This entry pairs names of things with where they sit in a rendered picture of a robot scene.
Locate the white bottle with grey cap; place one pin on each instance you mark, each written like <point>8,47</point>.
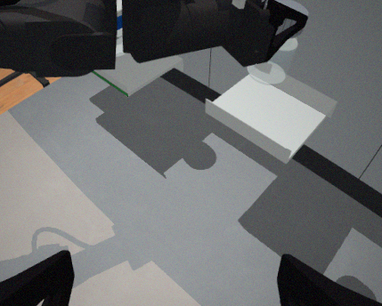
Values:
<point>275,70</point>

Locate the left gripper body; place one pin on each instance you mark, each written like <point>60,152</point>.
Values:
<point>236,24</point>

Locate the clear glass bottle with blue cap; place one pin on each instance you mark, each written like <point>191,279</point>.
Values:
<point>119,48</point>

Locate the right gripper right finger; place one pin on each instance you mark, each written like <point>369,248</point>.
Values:
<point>301,285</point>

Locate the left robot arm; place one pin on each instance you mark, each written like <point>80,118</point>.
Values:
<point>68,38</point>

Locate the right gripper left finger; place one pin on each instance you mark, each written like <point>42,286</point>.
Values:
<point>50,281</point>

